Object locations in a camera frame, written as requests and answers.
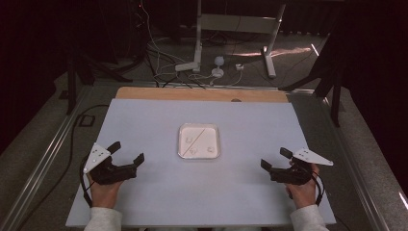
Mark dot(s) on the white plug adapter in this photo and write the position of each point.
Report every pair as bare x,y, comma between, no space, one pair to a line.
239,67

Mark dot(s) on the white rectangular tray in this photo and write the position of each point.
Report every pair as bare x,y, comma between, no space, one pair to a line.
205,136

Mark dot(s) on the person's right hand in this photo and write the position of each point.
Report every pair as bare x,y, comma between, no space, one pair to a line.
303,194

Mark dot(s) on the white round device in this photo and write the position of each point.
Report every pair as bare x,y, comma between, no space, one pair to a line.
218,65

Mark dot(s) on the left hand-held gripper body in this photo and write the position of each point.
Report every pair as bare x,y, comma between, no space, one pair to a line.
110,171

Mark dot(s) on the white power strip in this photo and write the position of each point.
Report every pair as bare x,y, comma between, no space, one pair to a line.
186,66

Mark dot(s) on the black tripod stand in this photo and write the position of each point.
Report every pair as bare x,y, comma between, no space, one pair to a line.
72,83
335,96

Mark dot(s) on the person's left hand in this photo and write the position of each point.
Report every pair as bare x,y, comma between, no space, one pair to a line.
104,194

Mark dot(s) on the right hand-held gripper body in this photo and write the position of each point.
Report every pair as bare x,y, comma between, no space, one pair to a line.
293,174

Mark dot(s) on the metal floor rail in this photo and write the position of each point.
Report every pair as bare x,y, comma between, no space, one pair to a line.
356,166
38,173

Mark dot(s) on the white metal desk frame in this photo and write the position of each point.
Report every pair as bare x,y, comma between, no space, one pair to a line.
237,24

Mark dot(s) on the black square floor socket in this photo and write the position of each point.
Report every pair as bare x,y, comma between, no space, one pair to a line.
87,120

